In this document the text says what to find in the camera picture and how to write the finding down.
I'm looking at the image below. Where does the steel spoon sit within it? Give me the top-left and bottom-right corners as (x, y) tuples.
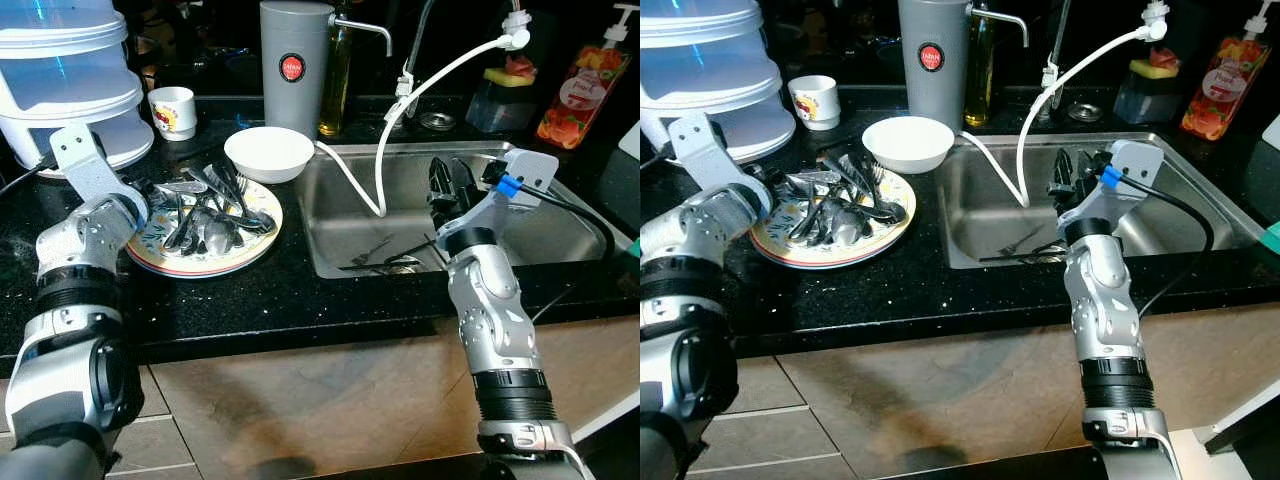
(828, 200), (863, 247)
(865, 185), (906, 223)
(785, 172), (841, 196)
(150, 178), (211, 199)
(200, 205), (236, 254)
(240, 195), (279, 233)

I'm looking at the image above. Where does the floral cream dinner plate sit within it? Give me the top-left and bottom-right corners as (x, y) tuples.
(125, 175), (285, 280)
(750, 165), (917, 270)

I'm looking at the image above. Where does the dark curved kitchen faucet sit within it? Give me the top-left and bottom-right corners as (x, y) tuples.
(1043, 0), (1076, 96)
(400, 0), (439, 101)

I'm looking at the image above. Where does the stainless steel sink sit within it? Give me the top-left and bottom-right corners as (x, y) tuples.
(938, 130), (1266, 271)
(298, 140), (633, 281)

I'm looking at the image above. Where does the black sponge caddy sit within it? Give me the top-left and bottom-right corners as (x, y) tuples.
(1113, 68), (1179, 124)
(467, 78), (536, 134)

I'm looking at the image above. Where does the white printed cup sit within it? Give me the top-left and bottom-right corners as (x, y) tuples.
(788, 75), (841, 132)
(148, 86), (197, 141)

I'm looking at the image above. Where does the white ceramic bowl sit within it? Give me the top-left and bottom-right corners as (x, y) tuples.
(862, 116), (956, 175)
(223, 126), (316, 185)

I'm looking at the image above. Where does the yellow oil bottle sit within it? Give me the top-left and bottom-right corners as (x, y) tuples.
(963, 0), (996, 129)
(318, 0), (353, 138)

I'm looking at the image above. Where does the white stacked plastic container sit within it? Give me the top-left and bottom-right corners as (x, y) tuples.
(640, 0), (791, 166)
(0, 0), (156, 171)

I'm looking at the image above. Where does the fruit label soap pump bottle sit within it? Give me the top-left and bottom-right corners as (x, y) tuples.
(535, 3), (641, 151)
(1178, 0), (1271, 141)

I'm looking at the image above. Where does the thin steel tap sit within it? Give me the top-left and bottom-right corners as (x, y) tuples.
(972, 8), (1031, 49)
(333, 12), (393, 58)

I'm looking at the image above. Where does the grey canister with red logo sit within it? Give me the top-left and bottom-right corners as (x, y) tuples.
(260, 0), (336, 141)
(897, 0), (971, 131)

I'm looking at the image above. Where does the beige drawer front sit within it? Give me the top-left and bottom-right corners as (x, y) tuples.
(105, 415), (201, 476)
(690, 405), (831, 471)
(725, 355), (801, 421)
(135, 365), (181, 421)

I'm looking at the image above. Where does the beige cabinet door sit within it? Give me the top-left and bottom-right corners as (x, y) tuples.
(775, 300), (1280, 480)
(145, 310), (641, 480)

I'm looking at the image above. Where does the white flexible hose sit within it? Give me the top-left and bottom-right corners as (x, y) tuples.
(315, 8), (531, 219)
(960, 0), (1171, 209)

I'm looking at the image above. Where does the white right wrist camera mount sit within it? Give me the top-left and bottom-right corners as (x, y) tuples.
(1058, 139), (1167, 229)
(440, 147), (561, 243)

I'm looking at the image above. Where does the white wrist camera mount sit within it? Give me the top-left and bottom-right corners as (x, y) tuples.
(667, 111), (773, 216)
(48, 124), (153, 216)
(1058, 139), (1167, 229)
(440, 147), (561, 243)

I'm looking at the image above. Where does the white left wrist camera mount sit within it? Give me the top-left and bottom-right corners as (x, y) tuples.
(48, 124), (153, 216)
(667, 111), (773, 216)

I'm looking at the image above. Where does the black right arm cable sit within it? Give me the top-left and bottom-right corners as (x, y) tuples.
(1118, 175), (1217, 321)
(518, 185), (617, 326)

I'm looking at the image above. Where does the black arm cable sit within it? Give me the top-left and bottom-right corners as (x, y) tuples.
(1118, 175), (1217, 321)
(640, 140), (683, 171)
(0, 150), (63, 196)
(518, 185), (617, 326)

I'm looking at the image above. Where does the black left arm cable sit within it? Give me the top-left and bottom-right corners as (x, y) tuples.
(640, 140), (683, 171)
(0, 150), (63, 196)

